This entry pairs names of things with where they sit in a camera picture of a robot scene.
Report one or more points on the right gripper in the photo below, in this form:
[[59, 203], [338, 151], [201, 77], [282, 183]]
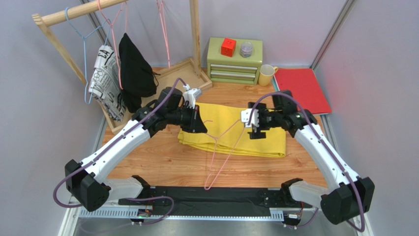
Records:
[[259, 122]]

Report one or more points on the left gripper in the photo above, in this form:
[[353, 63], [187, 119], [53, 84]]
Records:
[[195, 124]]

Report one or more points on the yellow trousers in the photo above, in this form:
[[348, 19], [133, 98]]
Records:
[[226, 134]]

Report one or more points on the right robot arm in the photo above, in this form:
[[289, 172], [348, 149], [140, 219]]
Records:
[[348, 196]]

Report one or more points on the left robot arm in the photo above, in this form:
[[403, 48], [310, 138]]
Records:
[[88, 181]]

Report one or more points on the yellow mug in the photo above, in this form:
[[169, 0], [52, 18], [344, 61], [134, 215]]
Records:
[[266, 74]]

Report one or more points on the wooden clothes rack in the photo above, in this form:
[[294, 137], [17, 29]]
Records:
[[188, 69]]

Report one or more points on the red folder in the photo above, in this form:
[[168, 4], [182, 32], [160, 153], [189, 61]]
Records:
[[304, 87]]

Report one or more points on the green mini drawer chest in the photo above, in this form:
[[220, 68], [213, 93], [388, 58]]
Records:
[[235, 69]]

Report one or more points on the black base cloth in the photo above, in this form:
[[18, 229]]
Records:
[[218, 201]]

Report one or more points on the black garment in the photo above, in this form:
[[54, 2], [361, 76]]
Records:
[[137, 77]]

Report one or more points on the red cube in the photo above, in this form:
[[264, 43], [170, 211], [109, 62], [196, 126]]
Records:
[[228, 47]]

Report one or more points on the white patterned garment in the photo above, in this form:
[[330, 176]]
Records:
[[104, 84]]

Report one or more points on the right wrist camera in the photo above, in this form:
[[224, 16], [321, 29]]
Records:
[[250, 118]]

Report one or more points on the aluminium base frame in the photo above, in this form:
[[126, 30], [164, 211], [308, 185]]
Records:
[[169, 210]]

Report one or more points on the blue wire hanger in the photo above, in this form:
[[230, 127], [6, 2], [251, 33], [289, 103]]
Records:
[[89, 68]]

